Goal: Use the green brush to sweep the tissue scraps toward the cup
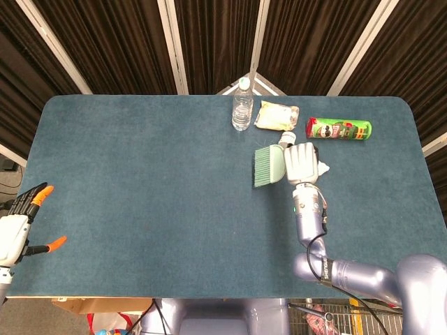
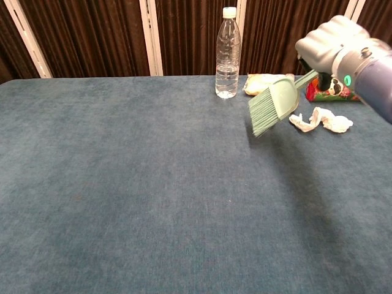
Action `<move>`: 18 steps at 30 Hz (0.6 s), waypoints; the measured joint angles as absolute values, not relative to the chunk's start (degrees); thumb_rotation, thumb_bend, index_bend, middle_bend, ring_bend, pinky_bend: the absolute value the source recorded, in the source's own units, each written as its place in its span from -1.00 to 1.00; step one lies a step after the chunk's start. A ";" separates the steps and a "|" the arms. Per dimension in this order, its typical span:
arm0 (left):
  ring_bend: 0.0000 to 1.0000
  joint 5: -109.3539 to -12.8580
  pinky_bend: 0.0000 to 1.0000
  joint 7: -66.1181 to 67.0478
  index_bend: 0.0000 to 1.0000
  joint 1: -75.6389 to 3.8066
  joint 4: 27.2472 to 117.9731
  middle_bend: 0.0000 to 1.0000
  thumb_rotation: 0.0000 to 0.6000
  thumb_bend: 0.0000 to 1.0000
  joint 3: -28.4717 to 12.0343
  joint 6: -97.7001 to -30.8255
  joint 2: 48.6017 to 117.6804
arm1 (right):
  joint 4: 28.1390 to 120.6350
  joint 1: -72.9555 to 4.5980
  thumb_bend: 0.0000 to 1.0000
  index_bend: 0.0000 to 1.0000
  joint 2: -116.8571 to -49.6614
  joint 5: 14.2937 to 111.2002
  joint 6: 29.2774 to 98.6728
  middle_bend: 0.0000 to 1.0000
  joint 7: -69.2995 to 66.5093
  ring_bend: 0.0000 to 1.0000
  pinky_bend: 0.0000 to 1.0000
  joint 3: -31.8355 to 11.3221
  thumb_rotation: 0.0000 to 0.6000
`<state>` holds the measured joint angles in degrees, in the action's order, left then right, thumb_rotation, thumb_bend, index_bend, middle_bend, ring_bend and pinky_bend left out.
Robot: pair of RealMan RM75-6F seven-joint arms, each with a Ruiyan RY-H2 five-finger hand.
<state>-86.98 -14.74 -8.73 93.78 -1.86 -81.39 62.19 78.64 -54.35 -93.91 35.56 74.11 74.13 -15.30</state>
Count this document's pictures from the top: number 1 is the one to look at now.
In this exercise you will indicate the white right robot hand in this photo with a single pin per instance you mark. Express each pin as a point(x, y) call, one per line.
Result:
point(302, 162)

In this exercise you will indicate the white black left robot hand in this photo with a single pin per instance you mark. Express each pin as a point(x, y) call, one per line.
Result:
point(12, 234)

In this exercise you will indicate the white paper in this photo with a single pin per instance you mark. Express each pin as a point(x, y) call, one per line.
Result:
point(324, 168)

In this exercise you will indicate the mint green hand brush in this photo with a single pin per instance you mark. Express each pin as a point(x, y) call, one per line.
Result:
point(270, 165)

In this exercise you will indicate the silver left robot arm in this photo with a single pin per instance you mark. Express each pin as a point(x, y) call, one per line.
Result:
point(3, 282)

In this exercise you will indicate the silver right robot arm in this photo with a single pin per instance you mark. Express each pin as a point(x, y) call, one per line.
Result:
point(309, 220)

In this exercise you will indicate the small white round jar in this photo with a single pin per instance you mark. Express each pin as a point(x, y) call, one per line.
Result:
point(288, 137)

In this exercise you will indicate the green Pringles can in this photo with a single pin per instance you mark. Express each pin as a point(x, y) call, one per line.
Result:
point(338, 129)

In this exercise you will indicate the yellowish plastic snack bag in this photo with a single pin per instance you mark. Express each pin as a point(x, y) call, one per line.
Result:
point(274, 115)

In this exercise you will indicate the black floor device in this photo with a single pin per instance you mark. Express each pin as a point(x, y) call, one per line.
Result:
point(7, 164)

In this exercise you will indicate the clear plastic water bottle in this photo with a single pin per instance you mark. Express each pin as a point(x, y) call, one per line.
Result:
point(242, 108)

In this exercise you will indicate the brown cardboard box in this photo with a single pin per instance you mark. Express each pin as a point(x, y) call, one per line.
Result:
point(104, 305)

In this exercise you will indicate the dark brown pleated curtain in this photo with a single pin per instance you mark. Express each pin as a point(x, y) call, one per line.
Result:
point(216, 38)
point(24, 87)
point(314, 45)
point(115, 45)
point(415, 63)

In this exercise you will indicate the red and white bag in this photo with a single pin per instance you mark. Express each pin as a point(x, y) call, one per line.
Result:
point(111, 321)

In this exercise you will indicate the silver robot torso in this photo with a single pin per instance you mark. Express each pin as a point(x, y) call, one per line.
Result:
point(216, 317)

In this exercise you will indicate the white partition post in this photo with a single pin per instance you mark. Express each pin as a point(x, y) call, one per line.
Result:
point(434, 141)
point(363, 45)
point(259, 35)
point(12, 154)
point(173, 45)
point(52, 45)

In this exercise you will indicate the white partition base frame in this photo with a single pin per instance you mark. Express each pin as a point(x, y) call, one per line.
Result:
point(260, 87)

